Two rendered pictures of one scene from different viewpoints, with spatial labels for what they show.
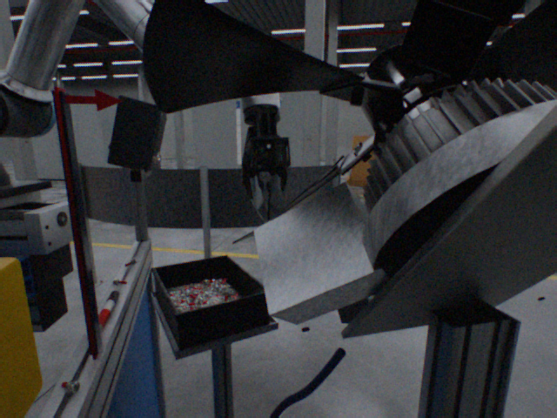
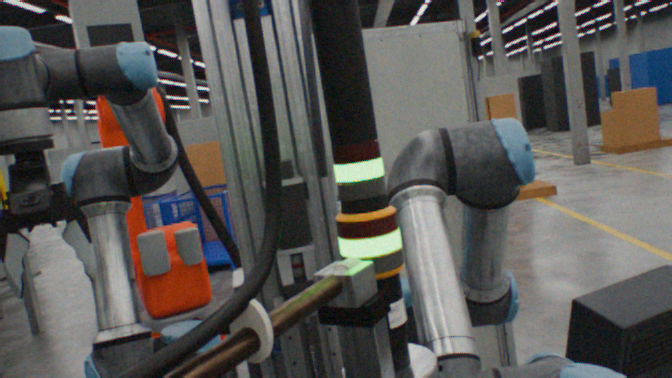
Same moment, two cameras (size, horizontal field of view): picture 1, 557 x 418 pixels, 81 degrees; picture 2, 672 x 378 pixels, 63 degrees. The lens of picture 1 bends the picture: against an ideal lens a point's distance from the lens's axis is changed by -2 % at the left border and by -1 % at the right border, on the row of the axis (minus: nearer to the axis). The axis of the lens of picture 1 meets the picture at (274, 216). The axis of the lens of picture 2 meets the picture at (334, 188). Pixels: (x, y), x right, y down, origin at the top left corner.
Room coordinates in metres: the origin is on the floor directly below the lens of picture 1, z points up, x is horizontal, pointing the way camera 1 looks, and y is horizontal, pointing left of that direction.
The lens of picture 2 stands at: (0.39, -0.48, 1.65)
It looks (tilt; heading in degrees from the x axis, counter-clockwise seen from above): 7 degrees down; 81
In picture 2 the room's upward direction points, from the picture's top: 9 degrees counter-clockwise
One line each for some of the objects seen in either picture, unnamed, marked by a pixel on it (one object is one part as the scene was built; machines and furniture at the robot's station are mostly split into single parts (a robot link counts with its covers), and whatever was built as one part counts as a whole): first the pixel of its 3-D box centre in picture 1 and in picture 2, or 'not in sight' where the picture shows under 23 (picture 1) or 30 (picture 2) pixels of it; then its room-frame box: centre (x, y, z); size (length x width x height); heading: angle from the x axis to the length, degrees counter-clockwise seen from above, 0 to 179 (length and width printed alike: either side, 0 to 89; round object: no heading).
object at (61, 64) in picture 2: not in sight; (44, 78); (0.11, 0.45, 1.78); 0.11 x 0.11 x 0.08; 3
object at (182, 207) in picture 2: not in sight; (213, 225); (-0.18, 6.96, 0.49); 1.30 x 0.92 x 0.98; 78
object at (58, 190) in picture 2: not in sight; (35, 185); (0.09, 0.36, 1.62); 0.09 x 0.08 x 0.12; 104
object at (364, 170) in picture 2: not in sight; (358, 169); (0.46, -0.10, 1.61); 0.03 x 0.03 x 0.01
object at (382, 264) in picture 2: not in sight; (372, 258); (0.46, -0.10, 1.54); 0.04 x 0.04 x 0.01
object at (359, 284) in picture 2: not in sight; (375, 320); (0.46, -0.11, 1.50); 0.09 x 0.07 x 0.10; 49
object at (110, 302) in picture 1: (104, 313); not in sight; (0.47, 0.27, 0.87); 0.14 x 0.01 x 0.01; 13
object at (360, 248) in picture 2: not in sight; (369, 240); (0.46, -0.10, 1.56); 0.04 x 0.04 x 0.01
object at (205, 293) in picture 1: (207, 302); not in sight; (0.58, 0.13, 0.83); 0.19 x 0.14 x 0.03; 29
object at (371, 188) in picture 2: not in sight; (361, 187); (0.46, -0.10, 1.60); 0.03 x 0.03 x 0.01
